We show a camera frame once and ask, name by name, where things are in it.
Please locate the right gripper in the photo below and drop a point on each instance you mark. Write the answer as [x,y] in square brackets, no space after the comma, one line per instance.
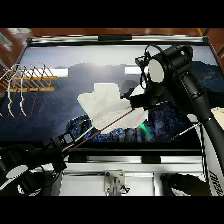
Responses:
[141,101]

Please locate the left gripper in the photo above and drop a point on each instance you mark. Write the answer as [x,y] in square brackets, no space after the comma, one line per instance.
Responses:
[61,143]

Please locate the white T-shirt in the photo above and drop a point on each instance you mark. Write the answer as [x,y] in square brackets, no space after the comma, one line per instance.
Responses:
[106,106]

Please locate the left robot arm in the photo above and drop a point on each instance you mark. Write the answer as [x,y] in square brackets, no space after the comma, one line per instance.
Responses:
[23,160]

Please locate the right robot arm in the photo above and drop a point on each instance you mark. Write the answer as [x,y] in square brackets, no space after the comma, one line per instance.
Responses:
[195,90]

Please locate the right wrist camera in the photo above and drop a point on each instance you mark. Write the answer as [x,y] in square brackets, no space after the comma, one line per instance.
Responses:
[140,61]

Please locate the silver frame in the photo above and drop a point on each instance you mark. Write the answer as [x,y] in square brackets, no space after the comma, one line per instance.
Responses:
[113,181]

